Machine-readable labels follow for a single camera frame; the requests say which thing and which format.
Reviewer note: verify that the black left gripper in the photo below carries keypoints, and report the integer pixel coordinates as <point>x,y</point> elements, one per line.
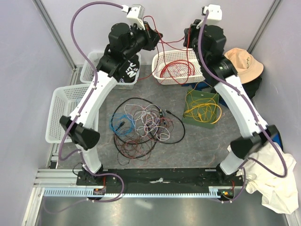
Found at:
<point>152,36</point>

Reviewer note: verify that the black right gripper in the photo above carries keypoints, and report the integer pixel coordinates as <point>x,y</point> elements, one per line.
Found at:
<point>193,30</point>

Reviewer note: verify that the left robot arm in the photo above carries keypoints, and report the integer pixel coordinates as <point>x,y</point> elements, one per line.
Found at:
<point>119,63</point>

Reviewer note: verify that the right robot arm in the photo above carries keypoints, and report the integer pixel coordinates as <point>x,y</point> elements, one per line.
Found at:
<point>207,42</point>

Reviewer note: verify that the white oval perforated basket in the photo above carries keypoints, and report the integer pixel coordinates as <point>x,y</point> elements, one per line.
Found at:
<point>176,67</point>

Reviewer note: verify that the black printed t-shirt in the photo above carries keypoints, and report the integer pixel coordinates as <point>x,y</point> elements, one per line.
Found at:
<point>128,70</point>

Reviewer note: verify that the white rectangular basket back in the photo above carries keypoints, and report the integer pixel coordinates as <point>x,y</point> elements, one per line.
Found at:
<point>94,57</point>

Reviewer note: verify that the white rectangular basket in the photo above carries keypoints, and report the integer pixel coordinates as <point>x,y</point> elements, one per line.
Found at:
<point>94,57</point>
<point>64,101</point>

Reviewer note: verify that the grey cloth in basket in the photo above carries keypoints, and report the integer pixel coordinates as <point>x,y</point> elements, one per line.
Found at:
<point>90,76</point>

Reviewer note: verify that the beige bucket hat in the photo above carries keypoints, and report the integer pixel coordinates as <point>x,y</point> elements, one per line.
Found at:
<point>248,68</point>

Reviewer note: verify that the green rectangular tray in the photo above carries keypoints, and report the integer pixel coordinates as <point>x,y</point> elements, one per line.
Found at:
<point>201,109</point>

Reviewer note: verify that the black garment under hat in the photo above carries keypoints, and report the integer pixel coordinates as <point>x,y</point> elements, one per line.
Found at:
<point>252,87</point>

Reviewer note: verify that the white rectangular basket left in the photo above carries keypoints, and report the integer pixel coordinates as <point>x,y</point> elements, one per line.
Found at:
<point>64,101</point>

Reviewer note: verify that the white cloth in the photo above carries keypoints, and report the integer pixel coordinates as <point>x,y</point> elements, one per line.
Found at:
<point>278,194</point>

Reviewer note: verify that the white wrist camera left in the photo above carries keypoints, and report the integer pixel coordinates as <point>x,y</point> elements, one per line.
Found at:
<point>135,15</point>

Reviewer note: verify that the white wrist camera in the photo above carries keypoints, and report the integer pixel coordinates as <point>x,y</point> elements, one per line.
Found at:
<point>213,13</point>
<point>135,15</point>

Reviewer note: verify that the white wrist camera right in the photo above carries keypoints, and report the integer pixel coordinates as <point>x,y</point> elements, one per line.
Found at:
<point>213,13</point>

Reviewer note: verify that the aluminium corner post right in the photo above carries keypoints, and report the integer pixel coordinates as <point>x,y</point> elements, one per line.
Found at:
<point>264,24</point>

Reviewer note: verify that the aluminium corner post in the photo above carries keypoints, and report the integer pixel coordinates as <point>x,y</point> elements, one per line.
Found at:
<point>264,24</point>
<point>53,30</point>

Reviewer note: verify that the aluminium corner post left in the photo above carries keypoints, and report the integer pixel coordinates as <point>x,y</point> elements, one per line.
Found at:
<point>53,30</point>

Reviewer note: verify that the blue cloth at wall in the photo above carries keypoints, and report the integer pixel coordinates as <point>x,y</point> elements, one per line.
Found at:
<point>278,140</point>

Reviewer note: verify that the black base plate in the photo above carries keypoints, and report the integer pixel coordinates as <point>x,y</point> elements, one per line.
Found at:
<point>160,180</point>

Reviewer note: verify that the slotted cable duct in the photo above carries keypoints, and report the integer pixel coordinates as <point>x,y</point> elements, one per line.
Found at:
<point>93,193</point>

